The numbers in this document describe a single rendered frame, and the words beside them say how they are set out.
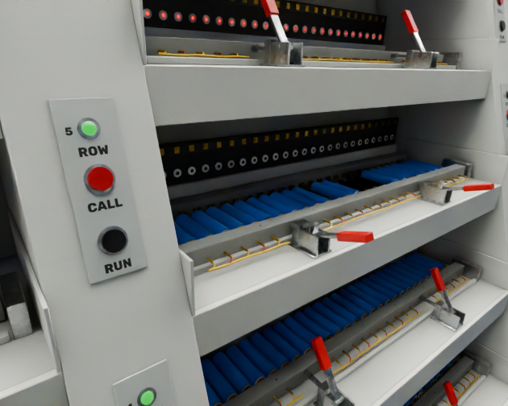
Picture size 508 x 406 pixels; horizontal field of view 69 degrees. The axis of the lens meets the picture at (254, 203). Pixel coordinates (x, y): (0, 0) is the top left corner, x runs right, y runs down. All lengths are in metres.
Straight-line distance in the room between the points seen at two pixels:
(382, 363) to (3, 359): 0.44
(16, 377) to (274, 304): 0.21
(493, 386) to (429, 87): 0.58
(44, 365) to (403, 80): 0.48
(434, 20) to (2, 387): 0.80
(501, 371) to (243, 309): 0.65
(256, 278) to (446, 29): 0.60
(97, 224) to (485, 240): 0.69
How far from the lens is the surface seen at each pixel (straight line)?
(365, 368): 0.55
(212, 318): 0.32
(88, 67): 0.28
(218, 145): 0.50
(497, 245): 0.80
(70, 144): 0.27
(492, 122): 0.77
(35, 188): 0.26
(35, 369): 0.30
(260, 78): 0.35
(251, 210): 0.45
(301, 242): 0.40
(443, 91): 0.63
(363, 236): 0.35
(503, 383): 0.91
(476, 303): 0.75
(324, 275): 0.40
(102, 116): 0.28
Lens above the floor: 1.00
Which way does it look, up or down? 7 degrees down
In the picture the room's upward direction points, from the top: 9 degrees counter-clockwise
